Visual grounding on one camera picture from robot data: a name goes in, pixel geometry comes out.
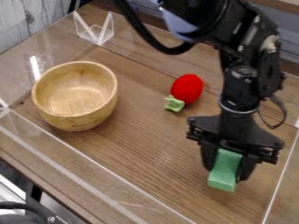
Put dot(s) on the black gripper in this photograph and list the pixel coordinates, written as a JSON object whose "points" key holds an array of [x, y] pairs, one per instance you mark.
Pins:
{"points": [[233, 133]]}

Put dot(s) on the green rectangular block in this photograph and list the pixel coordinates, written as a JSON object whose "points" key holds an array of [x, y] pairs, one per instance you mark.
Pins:
{"points": [[224, 172]]}

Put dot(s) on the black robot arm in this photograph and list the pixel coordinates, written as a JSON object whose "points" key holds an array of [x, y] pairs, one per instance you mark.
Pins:
{"points": [[245, 36]]}

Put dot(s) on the light wooden bowl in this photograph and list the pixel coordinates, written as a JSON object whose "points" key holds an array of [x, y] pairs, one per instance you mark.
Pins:
{"points": [[74, 95]]}

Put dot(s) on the red plush strawberry toy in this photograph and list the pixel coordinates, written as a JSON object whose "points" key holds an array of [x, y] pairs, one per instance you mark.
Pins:
{"points": [[185, 91]]}

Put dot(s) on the clear acrylic enclosure wall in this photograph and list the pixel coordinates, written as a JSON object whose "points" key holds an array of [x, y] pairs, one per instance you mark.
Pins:
{"points": [[84, 186]]}

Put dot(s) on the black metal table bracket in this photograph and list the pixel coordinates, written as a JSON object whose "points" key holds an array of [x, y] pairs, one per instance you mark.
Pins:
{"points": [[33, 195]]}

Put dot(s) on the clear acrylic corner bracket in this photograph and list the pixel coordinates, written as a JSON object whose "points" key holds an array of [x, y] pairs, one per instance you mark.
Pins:
{"points": [[94, 34]]}

